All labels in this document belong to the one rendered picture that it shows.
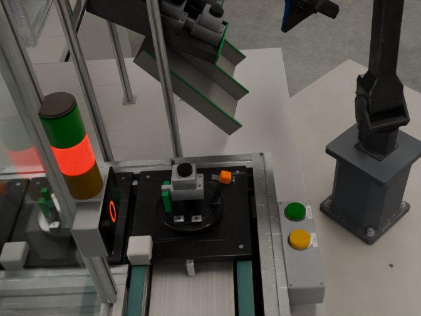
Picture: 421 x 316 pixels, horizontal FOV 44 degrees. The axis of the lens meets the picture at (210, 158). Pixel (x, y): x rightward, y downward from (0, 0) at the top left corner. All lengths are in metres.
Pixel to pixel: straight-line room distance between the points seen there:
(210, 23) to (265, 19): 2.49
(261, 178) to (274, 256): 0.21
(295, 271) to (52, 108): 0.56
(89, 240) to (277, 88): 0.93
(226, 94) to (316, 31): 2.22
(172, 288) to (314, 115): 0.67
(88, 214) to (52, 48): 1.19
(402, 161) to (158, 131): 0.67
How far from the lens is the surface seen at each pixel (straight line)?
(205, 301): 1.03
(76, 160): 0.71
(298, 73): 3.10
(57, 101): 0.68
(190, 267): 1.03
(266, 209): 1.11
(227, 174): 1.02
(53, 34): 1.99
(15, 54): 0.63
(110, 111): 1.55
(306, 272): 1.01
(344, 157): 1.07
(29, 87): 0.65
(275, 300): 0.99
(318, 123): 1.45
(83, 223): 0.76
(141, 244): 1.03
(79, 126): 0.69
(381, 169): 1.06
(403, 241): 1.21
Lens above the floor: 1.81
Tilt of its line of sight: 45 degrees down
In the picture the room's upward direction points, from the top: 6 degrees counter-clockwise
